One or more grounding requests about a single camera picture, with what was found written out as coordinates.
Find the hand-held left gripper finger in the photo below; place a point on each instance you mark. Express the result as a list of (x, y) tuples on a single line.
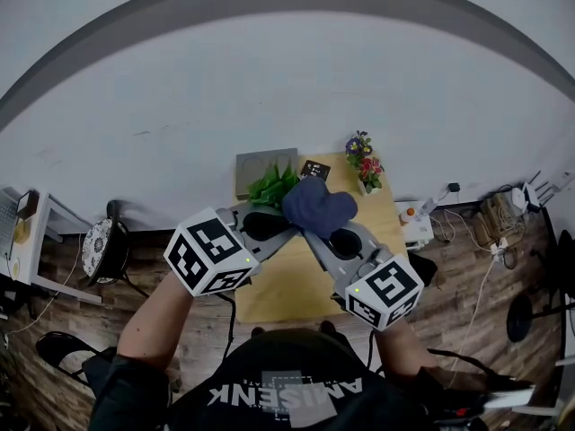
[(278, 243), (245, 209)]

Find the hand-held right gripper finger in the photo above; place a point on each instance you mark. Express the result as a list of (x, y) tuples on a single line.
[(370, 243), (330, 263)]

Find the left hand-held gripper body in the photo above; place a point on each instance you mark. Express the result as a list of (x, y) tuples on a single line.
[(202, 254)]

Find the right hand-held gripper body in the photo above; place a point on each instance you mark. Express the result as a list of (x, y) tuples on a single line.
[(386, 292)]

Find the green plant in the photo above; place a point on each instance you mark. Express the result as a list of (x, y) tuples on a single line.
[(269, 187)]

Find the dark blue cloth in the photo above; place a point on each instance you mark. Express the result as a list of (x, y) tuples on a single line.
[(319, 207)]

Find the person's left forearm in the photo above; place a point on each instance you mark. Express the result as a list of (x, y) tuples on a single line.
[(153, 321)]

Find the person's right forearm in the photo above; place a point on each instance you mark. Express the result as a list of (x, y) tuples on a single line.
[(400, 348)]

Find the colourful flower pot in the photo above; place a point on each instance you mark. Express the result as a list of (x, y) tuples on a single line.
[(355, 144), (370, 169)]

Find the grey flat box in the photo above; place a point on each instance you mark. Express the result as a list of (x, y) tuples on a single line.
[(245, 169)]

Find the orange cap bottle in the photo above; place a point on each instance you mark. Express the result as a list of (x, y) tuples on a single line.
[(407, 217)]

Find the small black bag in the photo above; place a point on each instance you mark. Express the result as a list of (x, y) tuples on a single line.
[(424, 267)]

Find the white box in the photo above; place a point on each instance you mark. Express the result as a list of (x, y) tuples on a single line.
[(418, 231)]

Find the person's right black shoe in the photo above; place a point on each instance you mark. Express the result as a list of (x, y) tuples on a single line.
[(328, 327)]

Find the person's black shoe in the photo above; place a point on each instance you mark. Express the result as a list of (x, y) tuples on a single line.
[(328, 327), (258, 331)]

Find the clear bottle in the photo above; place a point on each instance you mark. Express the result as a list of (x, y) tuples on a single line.
[(427, 209)]

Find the person's left black shoe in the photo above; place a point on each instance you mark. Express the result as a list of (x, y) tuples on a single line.
[(258, 331)]

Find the patterned round seat cushion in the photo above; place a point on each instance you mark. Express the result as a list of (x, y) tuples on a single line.
[(96, 249)]

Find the white power strip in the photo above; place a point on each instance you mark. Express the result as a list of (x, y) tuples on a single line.
[(498, 247)]

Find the black round stand base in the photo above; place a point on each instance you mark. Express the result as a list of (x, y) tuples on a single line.
[(519, 319)]

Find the person's black printed t-shirt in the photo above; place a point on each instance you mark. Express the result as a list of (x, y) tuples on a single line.
[(278, 402)]

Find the small white device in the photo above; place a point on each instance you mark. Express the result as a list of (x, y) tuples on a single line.
[(518, 198)]

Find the black folding chair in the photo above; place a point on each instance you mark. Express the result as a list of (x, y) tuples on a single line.
[(90, 366)]

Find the white desk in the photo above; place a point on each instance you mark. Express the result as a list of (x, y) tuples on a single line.
[(36, 240)]

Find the white router with black antennas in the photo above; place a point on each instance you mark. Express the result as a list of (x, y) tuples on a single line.
[(532, 198)]

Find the small dark box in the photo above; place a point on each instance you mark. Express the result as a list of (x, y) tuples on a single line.
[(28, 202)]

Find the yellow object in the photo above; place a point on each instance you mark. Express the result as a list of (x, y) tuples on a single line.
[(21, 231)]

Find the small yellowish disc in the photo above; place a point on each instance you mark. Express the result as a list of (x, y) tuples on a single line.
[(15, 270)]

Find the grey laptop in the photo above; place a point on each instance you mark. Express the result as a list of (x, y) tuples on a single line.
[(6, 222)]

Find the black wall plug adapter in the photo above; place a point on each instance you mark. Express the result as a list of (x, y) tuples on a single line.
[(454, 187)]

